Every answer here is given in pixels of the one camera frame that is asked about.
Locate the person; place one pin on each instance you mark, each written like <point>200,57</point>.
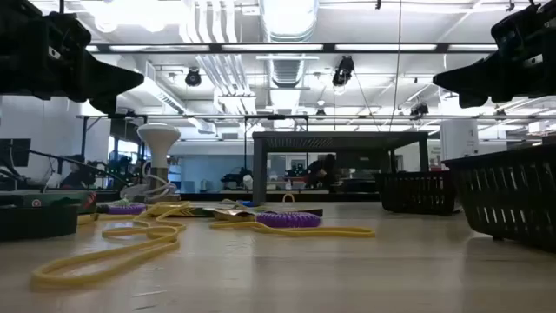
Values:
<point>78,176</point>
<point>323,171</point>

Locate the white pillar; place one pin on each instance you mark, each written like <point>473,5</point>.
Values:
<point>458,139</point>

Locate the black plastic mesh basket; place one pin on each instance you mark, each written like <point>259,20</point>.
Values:
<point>412,193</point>
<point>508,195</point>

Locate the black background robot arm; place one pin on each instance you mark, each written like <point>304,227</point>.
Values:
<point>234,177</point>

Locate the black overhead frame bar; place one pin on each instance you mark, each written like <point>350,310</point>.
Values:
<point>278,48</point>

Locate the grey metal riser shelf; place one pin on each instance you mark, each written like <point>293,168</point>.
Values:
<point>339,141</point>

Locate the white jug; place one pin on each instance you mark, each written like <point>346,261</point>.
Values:
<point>247,181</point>

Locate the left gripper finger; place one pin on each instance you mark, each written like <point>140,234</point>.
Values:
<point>108,104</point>
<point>113,80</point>

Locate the black computer monitor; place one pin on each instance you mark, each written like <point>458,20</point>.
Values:
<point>15,152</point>

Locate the black hanging screen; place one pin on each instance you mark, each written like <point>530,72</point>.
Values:
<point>126,130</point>

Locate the black background station frame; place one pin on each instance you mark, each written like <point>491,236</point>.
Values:
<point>195,116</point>

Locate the white mushroom table lamp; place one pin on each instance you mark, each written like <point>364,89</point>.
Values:
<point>158,137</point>

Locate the black ceiling camera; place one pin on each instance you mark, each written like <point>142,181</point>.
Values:
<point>193,77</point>
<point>343,71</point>
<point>419,109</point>

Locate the black aluminium table frame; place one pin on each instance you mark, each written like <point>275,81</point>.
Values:
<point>347,196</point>

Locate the dark green tray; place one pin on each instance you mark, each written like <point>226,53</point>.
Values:
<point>35,224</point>

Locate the silver ventilation duct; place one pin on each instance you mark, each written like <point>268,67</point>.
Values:
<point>289,17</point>

